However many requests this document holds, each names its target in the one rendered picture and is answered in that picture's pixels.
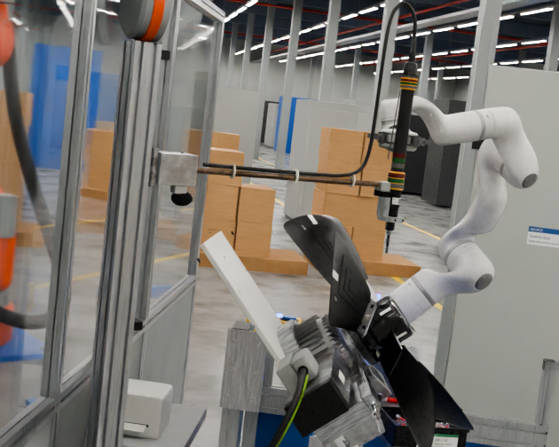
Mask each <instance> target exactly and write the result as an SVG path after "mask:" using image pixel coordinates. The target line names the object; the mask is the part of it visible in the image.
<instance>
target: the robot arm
mask: <svg viewBox="0 0 559 447"><path fill-rule="evenodd" d="M397 104H398V97H394V98H386V99H384V100H383V101H382V102H381V103H380V117H381V124H382V130H381V132H379V131H378V134H377V133H376V132H375V133H374V140H375V139H376V140H377V142H379V146H380V147H382V148H386V149H387V150H389V149H390V140H391V134H392V130H393V124H394V119H395V114H396V109H397ZM412 111H413V112H415V113H417V114H418V115H419V116H420V117H421V118H422V120H423V121H424V123H425V125H426V127H427V129H428V131H429V134H430V136H431V138H432V140H433V141H434V143H435V144H437V145H456V144H461V143H467V142H474V141H479V140H484V142H483V143H482V144H481V146H480V148H479V151H478V155H477V171H478V187H477V192H476V197H475V198H474V200H473V203H472V205H471V207H470V209H469V211H468V213H467V214H466V215H465V217H464V218H463V219H462V220H461V221H460V222H459V223H458V224H457V225H455V226H454V227H453V228H452V229H451V230H449V231H448V232H447V233H445V234H444V235H443V237H442V238H441V239H440V240H439V243H438V247H437V250H438V253H439V256H440V258H441V259H442V261H443V262H444V263H445V265H446V266H447V267H448V268H449V270H450V271H451V272H447V273H441V272H436V271H433V270H430V269H423V270H421V271H419V272H417V273H416V274H414V275H413V276H412V277H410V278H409V279H408V280H407V281H406V282H405V283H403V284H402V285H401V286H399V287H398V288H396V289H395V290H394V291H392V292H391V293H390V294H389V295H390V296H391V297H392V298H393V299H394V301H395V302H396V303H397V305H398V307H399V308H400V309H401V310H402V312H403V313H404V315H405V317H406V319H407V321H408V322H409V324H411V323H412V322H413V321H414V320H415V319H416V318H418V317H419V316H420V315H422V314H423V313H424V312H426V311H427V310H429V309H430V308H431V307H433V306H434V305H435V304H437V303H438V302H440V301H441V300H442V299H444V298H445V297H447V296H449V295H453V294H473V293H477V292H480V291H482V290H484V289H485V288H487V287H488V286H489V285H490V284H491V282H492V280H493V277H494V268H493V265H492V263H491V261H490V260H489V259H488V258H487V256H486V255H485V254H484V253H483V252H482V250H481V249H480V248H479V247H478V246H477V245H476V244H475V237H476V235H477V234H485V233H487V232H489V231H491V230H492V229H493V228H494V227H495V226H496V224H497V223H498V221H499V220H500V218H501V215H502V213H503V211H504V209H505V207H506V205H507V200H508V195H507V188H506V181H507V182H508V183H509V184H511V185H512V186H514V187H515V188H518V189H526V188H529V187H531V186H532V185H534V184H535V182H536V181H537V179H538V177H539V163H538V160H537V157H536V154H535V152H534V151H533V149H532V147H531V144H530V142H529V140H528V139H527V137H526V135H525V133H524V129H523V125H522V123H521V119H520V117H519V115H518V113H517V112H516V111H515V110H513V109H511V108H509V107H504V106H499V107H492V108H486V109H480V110H474V111H468V112H463V113H457V114H447V115H445V114H443V113H442V112H441V111H440V110H439V109H438V108H437V107H436V106H435V105H433V104H432V103H431V102H429V101H428V100H427V99H425V98H421V97H416V96H413V107H412ZM429 142H430V140H426V139H425V138H421V137H418V134H417V133H414V132H412V131H411V130H410V129H409V134H408V141H407V148H406V150H407V151H412V152H414V151H415V150H416V148H417V146H418V147H420V145H422V146H425V145H429Z"/></svg>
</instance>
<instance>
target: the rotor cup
mask: <svg viewBox="0 0 559 447"><path fill-rule="evenodd" d="M376 304H377V307H376V310H375V313H374V316H373V318H372V321H371V323H370V326H369V327H368V330H367V332H366V335H365V336H364V337H362V336H361V335H360V334H359V333H357V332H355V333H354V332H352V331H350V330H347V331H348V333H349V334H350V337H351V339H352V340H353V341H354V343H355V344H356V346H357V347H358V349H359V351H360V352H361V354H362V355H363V357H364V358H365V359H366V361H367V362H368V363H369V364H370V365H376V364H377V363H379V359H378V358H379V357H378V354H377V352H376V351H377V350H378V349H381V348H384V346H385V344H386V342H387V340H388V339H389V337H390V334H391V332H393V333H394V334H395V335H396V336H397V337H398V336H399V335H400V334H402V333H404V332H407V333H406V334H405V335H403V336H401V337H400V338H398V341H399V343H401V342H403V341H405V340H407V339H408V338H410V337H411V336H413V329H412V327H411V326H410V324H409V322H408V321H407V319H406V317H405V315H404V313H403V312H402V310H401V309H400V308H399V307H398V305H397V303H396V302H395V301H394V299H393V298H392V297H391V296H390V295H388V294H387V295H385V296H383V297H382V298H381V299H379V300H378V301H376ZM389 307H390V308H391V310H389V311H388V312H386V313H384V314H383V315H380V313H381V312H383V311H384V310H386V309H387V308H389ZM399 312H400V313H401V315H402V317H401V316H400V314H399Z"/></svg>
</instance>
